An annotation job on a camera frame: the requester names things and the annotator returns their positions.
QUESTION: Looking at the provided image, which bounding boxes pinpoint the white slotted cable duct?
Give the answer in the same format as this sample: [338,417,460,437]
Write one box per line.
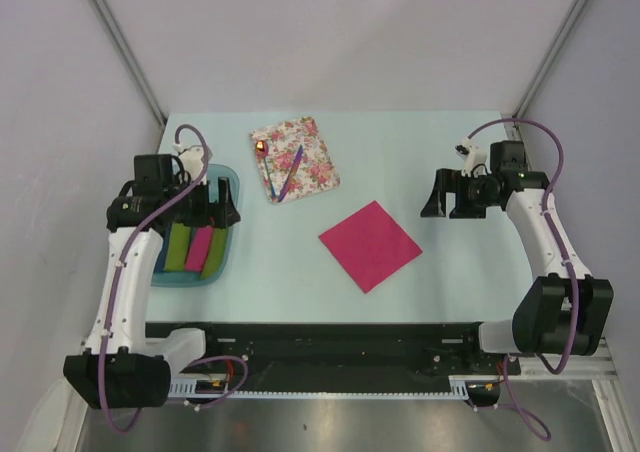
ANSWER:
[167,378,469,403]

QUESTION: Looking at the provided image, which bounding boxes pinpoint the magenta paper napkin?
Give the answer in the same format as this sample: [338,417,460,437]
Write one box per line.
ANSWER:
[319,201,422,294]

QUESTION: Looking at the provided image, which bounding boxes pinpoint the iridescent rainbow spoon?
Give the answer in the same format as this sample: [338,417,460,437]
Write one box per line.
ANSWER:
[255,140,276,201]

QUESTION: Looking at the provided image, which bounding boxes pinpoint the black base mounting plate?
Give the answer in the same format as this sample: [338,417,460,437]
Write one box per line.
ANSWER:
[102,321,521,393]

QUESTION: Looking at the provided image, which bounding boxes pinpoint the aluminium frame rail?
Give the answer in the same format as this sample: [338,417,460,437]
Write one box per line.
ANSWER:
[517,338,618,381]

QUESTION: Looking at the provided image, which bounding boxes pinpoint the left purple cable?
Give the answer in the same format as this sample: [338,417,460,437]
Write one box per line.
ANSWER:
[98,124,249,433]

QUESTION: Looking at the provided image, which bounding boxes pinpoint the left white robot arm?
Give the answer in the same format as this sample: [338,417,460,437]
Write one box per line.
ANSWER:
[63,147,240,410]

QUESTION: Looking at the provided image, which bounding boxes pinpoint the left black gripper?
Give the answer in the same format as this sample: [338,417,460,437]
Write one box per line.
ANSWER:
[164,175,239,228]

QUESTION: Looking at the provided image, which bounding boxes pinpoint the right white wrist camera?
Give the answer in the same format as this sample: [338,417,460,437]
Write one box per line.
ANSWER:
[455,138,487,177]

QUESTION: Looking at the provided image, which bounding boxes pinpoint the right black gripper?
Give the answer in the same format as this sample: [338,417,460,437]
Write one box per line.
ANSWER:
[420,168,499,219]

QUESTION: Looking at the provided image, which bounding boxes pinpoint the olive green napkin bundle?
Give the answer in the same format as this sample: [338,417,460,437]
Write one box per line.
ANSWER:
[200,228,228,280]

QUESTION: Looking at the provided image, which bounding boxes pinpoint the green rolled napkin bundle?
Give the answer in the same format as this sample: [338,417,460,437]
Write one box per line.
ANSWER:
[163,223,191,272]

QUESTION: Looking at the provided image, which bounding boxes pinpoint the floral rectangular tray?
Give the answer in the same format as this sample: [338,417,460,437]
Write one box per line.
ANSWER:
[249,116,341,204]

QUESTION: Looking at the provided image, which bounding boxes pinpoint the teal translucent plastic bin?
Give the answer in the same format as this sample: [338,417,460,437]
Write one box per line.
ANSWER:
[151,163,241,288]

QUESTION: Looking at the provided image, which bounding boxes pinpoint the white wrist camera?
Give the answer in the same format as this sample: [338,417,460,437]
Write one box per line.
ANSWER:
[455,138,487,177]
[173,143,212,182]

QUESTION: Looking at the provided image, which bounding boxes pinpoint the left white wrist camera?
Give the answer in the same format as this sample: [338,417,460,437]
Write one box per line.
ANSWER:
[173,143,212,182]

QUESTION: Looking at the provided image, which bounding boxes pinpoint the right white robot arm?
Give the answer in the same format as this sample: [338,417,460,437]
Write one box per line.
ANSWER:
[420,139,614,373]

